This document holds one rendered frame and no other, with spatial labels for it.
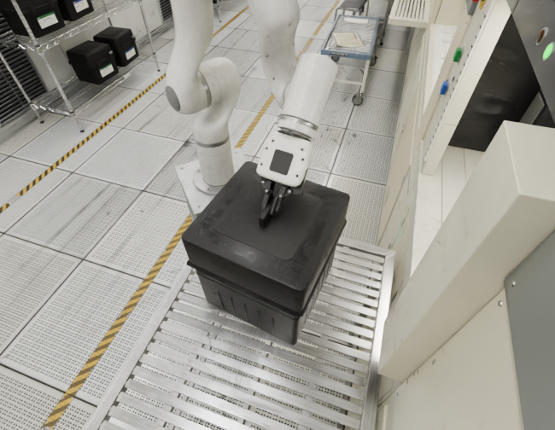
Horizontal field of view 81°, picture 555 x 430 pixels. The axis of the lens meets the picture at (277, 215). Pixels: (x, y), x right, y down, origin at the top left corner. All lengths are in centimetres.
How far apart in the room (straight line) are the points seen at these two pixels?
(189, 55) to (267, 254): 56
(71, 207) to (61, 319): 82
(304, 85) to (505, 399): 57
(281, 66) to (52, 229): 199
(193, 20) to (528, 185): 78
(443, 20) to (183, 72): 193
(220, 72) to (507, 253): 85
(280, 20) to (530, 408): 64
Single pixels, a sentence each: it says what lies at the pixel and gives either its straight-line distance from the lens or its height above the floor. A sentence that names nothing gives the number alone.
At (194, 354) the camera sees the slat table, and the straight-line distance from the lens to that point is 91.
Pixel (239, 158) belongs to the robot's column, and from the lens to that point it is 134.
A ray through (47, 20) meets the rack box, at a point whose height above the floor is 76.
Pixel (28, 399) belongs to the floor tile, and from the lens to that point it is 196.
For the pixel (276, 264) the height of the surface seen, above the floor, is 106.
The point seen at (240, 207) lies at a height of 106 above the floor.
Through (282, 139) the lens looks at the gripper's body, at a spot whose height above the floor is 120.
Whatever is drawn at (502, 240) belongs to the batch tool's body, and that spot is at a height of 134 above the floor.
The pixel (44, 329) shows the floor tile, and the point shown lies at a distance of 208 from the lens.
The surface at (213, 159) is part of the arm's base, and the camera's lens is 114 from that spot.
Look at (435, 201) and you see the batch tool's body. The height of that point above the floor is 87.
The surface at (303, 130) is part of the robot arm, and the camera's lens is 67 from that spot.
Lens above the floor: 160
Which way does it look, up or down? 49 degrees down
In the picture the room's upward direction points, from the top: straight up
